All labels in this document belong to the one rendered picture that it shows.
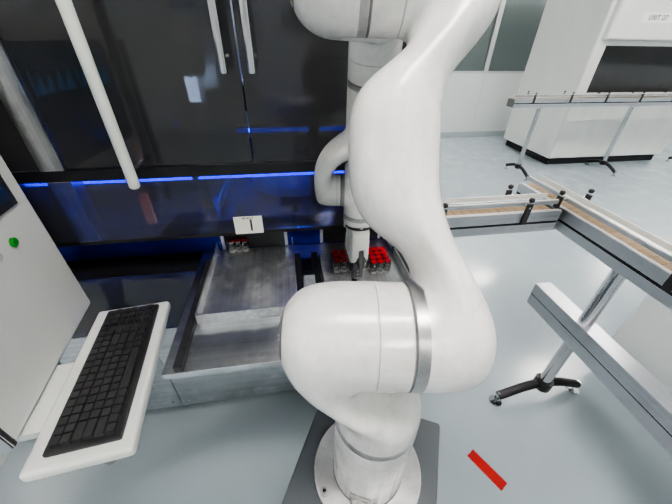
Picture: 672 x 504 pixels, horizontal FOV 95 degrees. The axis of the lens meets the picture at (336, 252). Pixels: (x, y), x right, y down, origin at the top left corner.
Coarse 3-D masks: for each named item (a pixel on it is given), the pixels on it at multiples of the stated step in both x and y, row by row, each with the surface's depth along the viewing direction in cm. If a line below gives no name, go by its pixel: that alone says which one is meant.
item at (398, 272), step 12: (396, 252) 102; (324, 264) 102; (396, 264) 102; (324, 276) 91; (336, 276) 97; (348, 276) 97; (372, 276) 97; (384, 276) 97; (396, 276) 97; (408, 276) 93
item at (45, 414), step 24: (168, 312) 96; (96, 336) 86; (144, 360) 80; (48, 384) 75; (72, 384) 74; (144, 384) 74; (48, 408) 70; (144, 408) 71; (24, 432) 66; (48, 432) 65; (72, 456) 62; (96, 456) 62; (120, 456) 63; (24, 480) 59
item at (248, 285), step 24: (216, 264) 101; (240, 264) 101; (264, 264) 101; (288, 264) 101; (216, 288) 91; (240, 288) 92; (264, 288) 92; (288, 288) 92; (216, 312) 79; (240, 312) 80; (264, 312) 81
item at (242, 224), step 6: (246, 216) 93; (252, 216) 93; (258, 216) 94; (234, 222) 94; (240, 222) 94; (246, 222) 94; (252, 222) 94; (258, 222) 95; (240, 228) 95; (246, 228) 95; (258, 228) 96
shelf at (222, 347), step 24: (384, 240) 115; (312, 264) 102; (192, 288) 92; (216, 336) 77; (240, 336) 77; (264, 336) 77; (168, 360) 71; (192, 360) 71; (216, 360) 72; (240, 360) 72; (264, 360) 72
